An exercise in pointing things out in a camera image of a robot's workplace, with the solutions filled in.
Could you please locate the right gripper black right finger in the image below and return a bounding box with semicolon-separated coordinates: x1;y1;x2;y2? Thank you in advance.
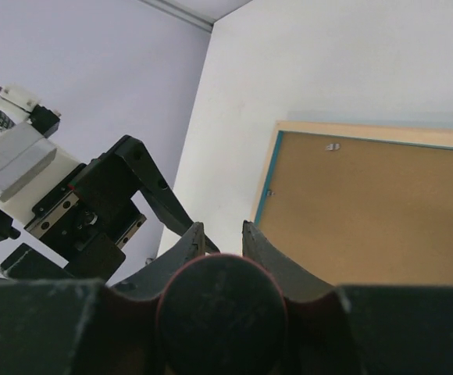
242;221;453;374

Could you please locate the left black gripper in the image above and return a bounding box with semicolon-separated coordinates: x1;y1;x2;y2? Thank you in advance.
0;134;222;282

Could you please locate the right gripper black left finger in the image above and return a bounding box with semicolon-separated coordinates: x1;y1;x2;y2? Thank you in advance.
0;223;205;374

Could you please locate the blue wooden picture frame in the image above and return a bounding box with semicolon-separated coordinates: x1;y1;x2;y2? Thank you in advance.
252;121;453;284

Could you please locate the red handled screwdriver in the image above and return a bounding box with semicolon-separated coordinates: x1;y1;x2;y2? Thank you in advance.
155;255;288;374

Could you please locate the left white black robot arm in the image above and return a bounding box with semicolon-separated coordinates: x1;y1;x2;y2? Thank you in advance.
0;85;193;280

